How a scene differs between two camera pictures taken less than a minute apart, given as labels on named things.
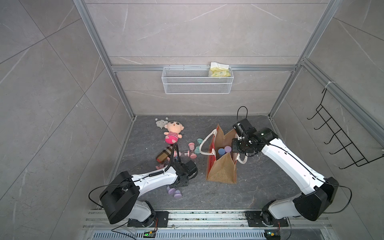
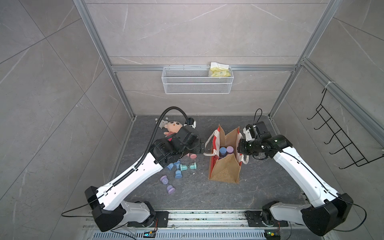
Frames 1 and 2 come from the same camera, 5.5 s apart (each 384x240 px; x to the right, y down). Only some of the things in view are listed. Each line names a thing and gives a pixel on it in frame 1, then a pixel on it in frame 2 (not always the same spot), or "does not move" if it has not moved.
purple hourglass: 228,149 does not move
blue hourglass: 221,151 does not move
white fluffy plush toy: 161,123 does not move
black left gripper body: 187,182 → 196,147
